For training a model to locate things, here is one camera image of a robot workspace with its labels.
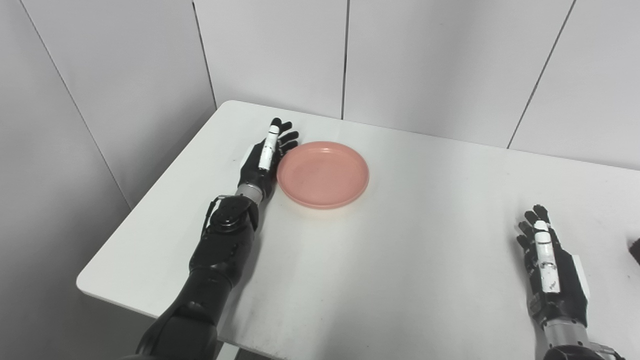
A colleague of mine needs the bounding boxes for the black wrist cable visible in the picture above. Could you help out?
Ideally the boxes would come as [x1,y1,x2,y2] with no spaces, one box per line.
[201,195,221,237]
[592,344,626,360]

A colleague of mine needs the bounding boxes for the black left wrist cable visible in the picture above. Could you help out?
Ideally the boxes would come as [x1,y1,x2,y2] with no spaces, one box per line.
[201,195,221,237]

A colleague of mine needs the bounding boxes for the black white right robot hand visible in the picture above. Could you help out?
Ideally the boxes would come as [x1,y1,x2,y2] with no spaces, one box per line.
[516,204,591,329]

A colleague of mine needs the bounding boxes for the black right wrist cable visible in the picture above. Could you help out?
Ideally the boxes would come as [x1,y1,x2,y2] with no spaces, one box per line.
[592,344,626,360]

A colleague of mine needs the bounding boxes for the pink round plate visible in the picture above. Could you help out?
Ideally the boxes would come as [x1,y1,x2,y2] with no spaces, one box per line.
[276,141,370,210]

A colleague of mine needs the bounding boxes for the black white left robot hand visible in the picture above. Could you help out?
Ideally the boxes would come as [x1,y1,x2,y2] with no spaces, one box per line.
[238,117,300,193]

